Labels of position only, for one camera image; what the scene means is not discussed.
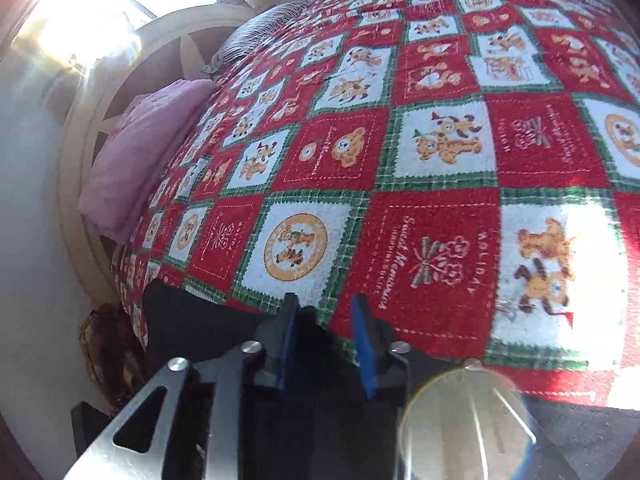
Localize brown patterned cloth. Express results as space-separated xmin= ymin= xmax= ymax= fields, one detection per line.
xmin=79 ymin=304 xmax=151 ymax=413

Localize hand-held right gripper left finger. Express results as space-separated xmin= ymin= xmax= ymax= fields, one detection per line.
xmin=65 ymin=294 xmax=302 ymax=480

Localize striped grey pillow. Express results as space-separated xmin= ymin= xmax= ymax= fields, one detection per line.
xmin=202 ymin=1 xmax=312 ymax=79

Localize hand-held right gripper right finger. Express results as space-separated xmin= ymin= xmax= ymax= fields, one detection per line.
xmin=351 ymin=294 xmax=542 ymax=480

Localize black pants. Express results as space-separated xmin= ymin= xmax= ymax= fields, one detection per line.
xmin=142 ymin=279 xmax=640 ymax=480

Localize pink pillow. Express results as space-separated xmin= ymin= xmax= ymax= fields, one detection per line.
xmin=78 ymin=79 xmax=217 ymax=244

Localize red printed patchwork blanket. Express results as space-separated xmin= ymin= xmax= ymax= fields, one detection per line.
xmin=111 ymin=0 xmax=640 ymax=411

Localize cream wooden headboard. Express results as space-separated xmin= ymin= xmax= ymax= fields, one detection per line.
xmin=55 ymin=4 xmax=262 ymax=306

